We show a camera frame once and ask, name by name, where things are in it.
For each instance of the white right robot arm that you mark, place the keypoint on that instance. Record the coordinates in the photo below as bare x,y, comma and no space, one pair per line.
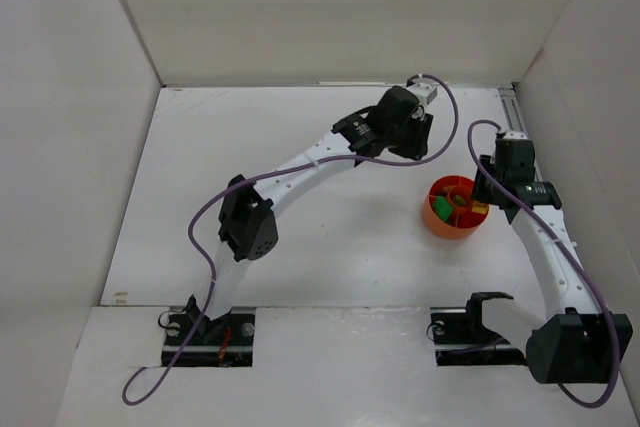
577,341

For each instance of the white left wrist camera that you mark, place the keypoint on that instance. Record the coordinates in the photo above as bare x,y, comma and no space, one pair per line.
425,92

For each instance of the orange divided round container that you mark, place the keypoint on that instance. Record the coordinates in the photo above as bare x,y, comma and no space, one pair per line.
463,222

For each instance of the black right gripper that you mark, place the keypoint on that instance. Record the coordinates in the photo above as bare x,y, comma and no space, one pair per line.
486,190

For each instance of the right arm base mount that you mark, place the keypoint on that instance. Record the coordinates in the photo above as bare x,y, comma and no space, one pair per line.
461,339

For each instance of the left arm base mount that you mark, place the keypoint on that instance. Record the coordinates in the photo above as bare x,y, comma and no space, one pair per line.
226,342

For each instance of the green large lego brick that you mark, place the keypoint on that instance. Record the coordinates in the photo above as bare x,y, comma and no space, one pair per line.
442,208

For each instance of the lime green sloped lego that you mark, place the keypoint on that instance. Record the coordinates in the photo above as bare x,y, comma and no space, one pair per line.
459,200

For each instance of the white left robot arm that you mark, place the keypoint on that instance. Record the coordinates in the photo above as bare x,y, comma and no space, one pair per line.
250,208

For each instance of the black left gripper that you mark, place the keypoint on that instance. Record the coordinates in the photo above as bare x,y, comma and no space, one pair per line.
415,142

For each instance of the yellow striped lego piece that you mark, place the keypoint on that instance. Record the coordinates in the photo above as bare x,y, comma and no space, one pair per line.
480,208

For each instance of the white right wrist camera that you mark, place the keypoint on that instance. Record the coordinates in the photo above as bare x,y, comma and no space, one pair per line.
511,135

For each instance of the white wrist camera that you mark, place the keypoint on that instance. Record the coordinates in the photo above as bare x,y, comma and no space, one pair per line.
425,92
511,135

